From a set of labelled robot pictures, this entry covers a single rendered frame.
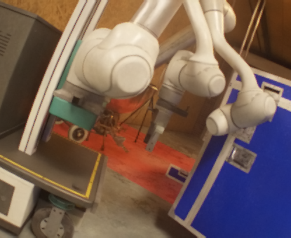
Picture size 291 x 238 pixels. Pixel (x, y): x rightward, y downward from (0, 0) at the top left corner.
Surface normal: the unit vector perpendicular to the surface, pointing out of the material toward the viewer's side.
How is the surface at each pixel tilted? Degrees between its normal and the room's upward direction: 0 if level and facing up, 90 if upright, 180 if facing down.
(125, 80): 95
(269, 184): 90
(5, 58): 90
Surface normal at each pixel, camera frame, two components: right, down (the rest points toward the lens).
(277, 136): -0.69, -0.24
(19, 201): 0.06, 0.11
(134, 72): 0.36, 0.36
